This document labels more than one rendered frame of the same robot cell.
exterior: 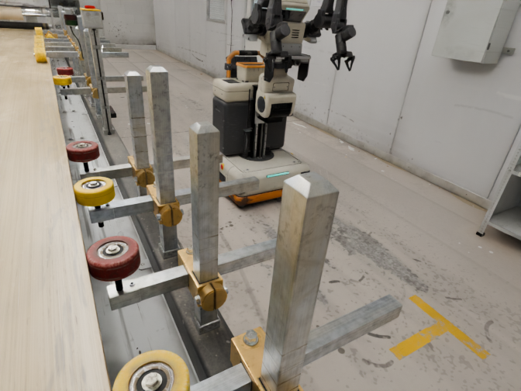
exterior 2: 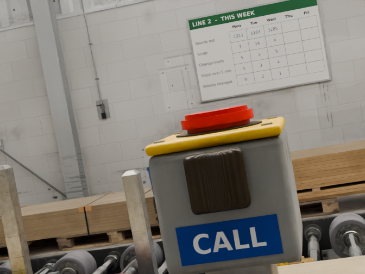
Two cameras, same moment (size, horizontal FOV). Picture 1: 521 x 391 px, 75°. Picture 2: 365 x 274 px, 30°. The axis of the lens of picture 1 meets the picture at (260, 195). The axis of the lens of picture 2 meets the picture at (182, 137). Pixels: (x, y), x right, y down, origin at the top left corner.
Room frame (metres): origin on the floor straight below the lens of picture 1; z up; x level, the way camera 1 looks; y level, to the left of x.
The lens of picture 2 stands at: (1.76, 0.46, 1.24)
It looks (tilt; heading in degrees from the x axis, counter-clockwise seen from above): 3 degrees down; 133
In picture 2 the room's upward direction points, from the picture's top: 10 degrees counter-clockwise
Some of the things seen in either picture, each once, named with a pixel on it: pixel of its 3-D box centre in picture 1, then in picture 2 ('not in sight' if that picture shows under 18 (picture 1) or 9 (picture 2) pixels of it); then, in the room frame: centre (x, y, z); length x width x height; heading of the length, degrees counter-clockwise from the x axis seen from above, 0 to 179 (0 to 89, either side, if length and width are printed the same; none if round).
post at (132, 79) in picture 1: (141, 157); not in sight; (0.90, 0.35, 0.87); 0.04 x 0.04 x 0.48; 32
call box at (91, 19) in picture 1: (91, 19); (230, 197); (1.52, 0.75, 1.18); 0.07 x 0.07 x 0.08; 32
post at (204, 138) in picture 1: (205, 254); not in sight; (0.47, 0.09, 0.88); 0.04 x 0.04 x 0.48; 32
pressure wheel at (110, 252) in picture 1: (117, 274); not in sight; (0.43, 0.23, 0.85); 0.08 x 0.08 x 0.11
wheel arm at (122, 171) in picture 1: (157, 166); not in sight; (0.96, 0.33, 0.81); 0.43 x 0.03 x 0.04; 122
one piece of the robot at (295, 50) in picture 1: (286, 63); not in sight; (2.21, -0.09, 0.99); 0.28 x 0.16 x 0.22; 122
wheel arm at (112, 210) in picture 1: (182, 197); not in sight; (0.75, 0.20, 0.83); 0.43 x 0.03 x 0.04; 122
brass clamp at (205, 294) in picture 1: (201, 277); not in sight; (0.49, 0.10, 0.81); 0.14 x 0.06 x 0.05; 32
